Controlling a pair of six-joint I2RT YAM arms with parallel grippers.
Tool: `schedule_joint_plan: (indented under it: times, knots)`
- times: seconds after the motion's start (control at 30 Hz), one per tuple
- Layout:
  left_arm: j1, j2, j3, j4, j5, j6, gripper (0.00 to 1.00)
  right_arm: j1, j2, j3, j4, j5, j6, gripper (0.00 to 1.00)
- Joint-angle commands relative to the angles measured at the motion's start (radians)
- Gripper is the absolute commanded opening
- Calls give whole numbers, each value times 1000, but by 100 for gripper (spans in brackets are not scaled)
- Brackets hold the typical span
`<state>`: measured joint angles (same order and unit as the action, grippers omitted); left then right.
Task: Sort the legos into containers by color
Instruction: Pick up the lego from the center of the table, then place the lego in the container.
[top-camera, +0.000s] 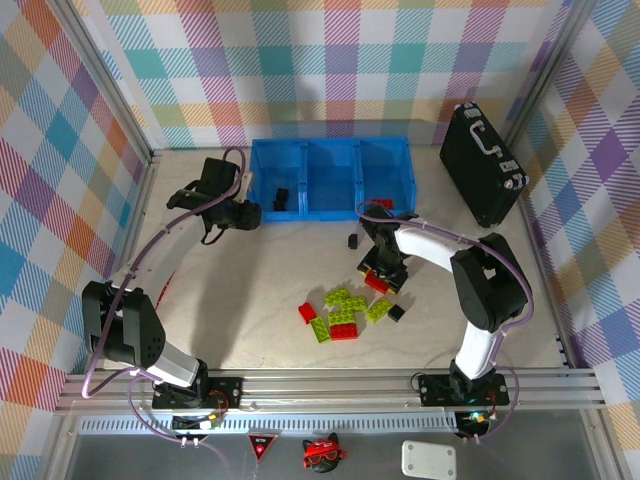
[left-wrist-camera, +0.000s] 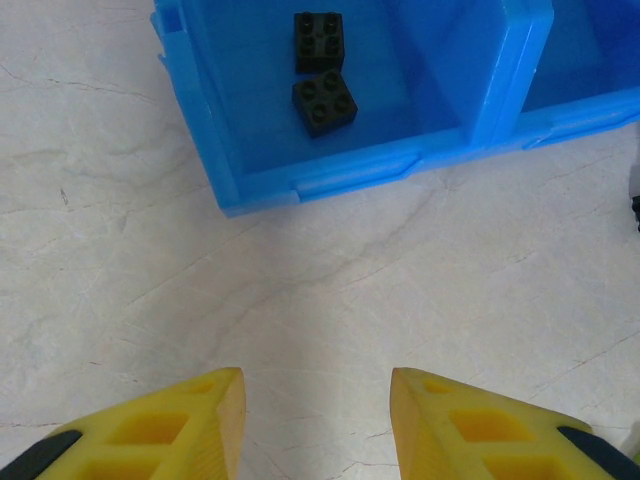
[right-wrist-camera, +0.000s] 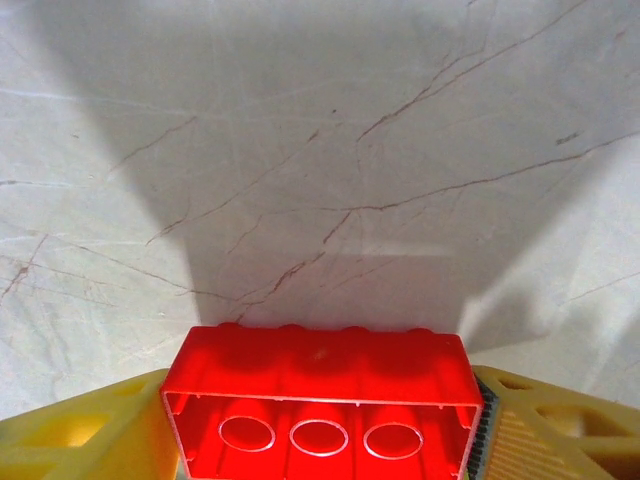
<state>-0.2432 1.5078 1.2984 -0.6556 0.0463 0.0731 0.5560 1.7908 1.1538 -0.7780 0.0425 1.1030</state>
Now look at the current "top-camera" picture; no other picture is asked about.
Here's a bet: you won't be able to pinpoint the blue three-compartment plastic bin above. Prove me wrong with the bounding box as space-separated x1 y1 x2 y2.
248 135 418 224

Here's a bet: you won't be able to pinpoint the white rectangular plate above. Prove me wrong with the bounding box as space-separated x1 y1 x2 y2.
400 439 458 480

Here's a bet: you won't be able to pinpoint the black cat figure red sunglasses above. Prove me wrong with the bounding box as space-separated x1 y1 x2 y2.
301 432 349 474

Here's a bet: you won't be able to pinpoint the red triangular button sign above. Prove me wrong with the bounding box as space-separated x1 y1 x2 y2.
247 433 279 464

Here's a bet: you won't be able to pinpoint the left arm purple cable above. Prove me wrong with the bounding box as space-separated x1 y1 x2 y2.
82 147 249 476

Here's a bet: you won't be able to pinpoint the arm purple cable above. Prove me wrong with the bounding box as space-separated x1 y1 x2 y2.
82 147 249 476
355 200 534 444

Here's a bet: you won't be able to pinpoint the aluminium side rail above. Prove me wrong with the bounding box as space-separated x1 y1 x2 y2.
514 197 576 370
102 148 164 286

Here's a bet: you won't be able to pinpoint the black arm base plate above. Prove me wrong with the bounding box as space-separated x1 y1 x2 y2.
417 373 511 407
151 377 245 410

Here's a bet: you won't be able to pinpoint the black briefcase with metal handle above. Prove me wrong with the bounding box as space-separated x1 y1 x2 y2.
438 102 530 230

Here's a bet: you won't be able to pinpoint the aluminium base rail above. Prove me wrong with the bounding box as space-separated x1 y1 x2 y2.
53 368 607 415

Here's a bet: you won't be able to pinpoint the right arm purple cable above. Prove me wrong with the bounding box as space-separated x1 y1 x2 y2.
355 200 534 444

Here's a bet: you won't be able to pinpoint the white slotted cable duct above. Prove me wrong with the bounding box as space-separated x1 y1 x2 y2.
78 417 460 435

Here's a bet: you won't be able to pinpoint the aluminium frame post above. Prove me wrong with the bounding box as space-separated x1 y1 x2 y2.
499 0 600 146
49 0 156 166

